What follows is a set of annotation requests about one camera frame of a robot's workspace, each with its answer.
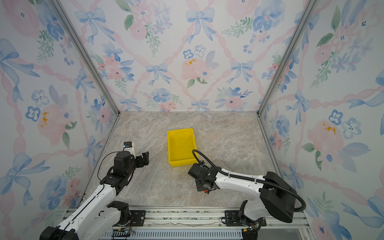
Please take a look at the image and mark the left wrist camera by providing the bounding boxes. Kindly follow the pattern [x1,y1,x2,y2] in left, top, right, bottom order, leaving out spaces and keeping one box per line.
[123,141,136,156]

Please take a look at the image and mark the left thin black cable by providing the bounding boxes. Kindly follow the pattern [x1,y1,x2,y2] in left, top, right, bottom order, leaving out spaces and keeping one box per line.
[96,150,121,182]

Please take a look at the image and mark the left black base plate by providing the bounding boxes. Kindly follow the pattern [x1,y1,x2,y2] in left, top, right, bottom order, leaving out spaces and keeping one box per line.
[115,210,147,227]

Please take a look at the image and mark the corner aluminium post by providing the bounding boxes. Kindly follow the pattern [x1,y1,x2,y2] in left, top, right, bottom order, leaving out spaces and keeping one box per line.
[258,0,318,118]
[48,1,120,116]

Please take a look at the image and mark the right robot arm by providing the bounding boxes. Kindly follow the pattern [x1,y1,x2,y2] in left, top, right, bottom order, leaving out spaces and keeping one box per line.
[188,164,296,227]

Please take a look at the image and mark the yellow plastic bin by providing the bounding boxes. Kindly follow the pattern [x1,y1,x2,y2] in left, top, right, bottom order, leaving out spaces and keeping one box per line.
[167,129,197,167]

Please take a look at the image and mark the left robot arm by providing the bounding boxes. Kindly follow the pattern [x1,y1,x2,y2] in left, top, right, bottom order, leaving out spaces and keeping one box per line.
[40,151,149,240]

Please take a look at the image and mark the aluminium rail frame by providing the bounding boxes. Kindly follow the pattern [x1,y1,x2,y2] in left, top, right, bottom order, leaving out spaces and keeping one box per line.
[53,206,316,240]

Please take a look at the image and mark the right black corrugated cable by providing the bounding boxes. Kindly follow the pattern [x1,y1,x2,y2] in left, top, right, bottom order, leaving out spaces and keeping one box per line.
[191,149,307,213]

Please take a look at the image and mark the right corner aluminium post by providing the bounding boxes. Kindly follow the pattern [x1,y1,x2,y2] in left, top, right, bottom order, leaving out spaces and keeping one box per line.
[258,0,318,118]

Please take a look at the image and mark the left corner aluminium post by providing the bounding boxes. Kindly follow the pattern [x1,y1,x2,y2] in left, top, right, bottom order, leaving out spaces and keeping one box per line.
[48,1,120,116]

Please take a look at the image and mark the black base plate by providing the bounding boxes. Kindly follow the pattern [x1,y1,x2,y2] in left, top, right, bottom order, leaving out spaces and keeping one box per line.
[221,210,267,228]
[115,210,147,227]

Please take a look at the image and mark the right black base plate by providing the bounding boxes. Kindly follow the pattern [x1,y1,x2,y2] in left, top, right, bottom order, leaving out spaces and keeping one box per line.
[221,210,267,228]

